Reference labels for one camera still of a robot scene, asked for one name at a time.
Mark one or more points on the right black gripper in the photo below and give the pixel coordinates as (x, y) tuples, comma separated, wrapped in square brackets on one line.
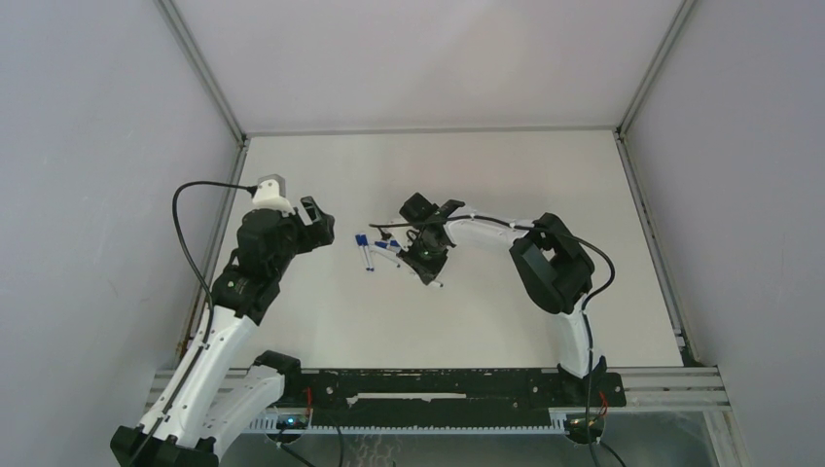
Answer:
[(426, 271)]

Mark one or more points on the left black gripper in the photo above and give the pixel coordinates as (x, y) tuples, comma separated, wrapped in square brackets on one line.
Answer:
[(317, 233)]

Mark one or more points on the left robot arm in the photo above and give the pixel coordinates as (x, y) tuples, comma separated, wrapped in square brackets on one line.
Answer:
[(190, 424)]

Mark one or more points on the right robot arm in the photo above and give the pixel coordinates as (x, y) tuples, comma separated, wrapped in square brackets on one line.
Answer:
[(554, 267)]

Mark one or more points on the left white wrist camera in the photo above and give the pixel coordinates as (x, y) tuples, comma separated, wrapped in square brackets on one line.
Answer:
[(270, 194)]

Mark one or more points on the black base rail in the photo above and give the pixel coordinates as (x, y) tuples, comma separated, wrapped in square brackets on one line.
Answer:
[(448, 398)]

